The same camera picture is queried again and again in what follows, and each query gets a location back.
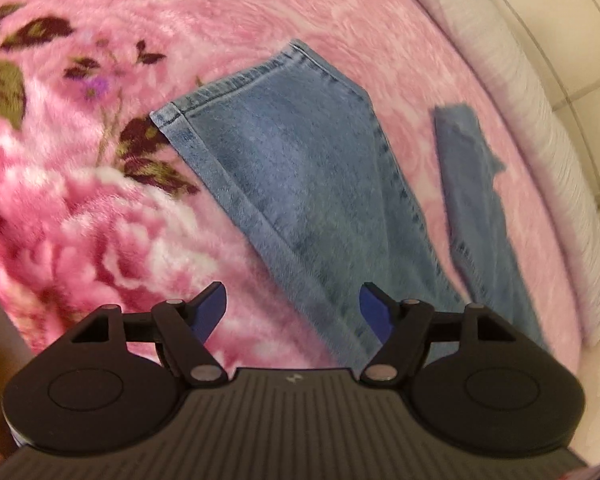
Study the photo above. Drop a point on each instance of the blue denim jeans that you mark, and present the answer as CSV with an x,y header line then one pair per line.
x,y
300,170

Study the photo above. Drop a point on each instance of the pink floral blanket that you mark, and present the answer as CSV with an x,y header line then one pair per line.
x,y
280,10

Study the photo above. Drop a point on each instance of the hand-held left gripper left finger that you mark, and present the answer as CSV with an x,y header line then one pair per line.
x,y
208,311

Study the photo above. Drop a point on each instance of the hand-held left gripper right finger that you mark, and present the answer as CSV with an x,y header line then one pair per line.
x,y
375,312

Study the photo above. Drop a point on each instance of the cream wardrobe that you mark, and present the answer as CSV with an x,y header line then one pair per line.
x,y
580,35

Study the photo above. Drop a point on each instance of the grey quilted bedding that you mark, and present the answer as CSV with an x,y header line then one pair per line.
x,y
530,85

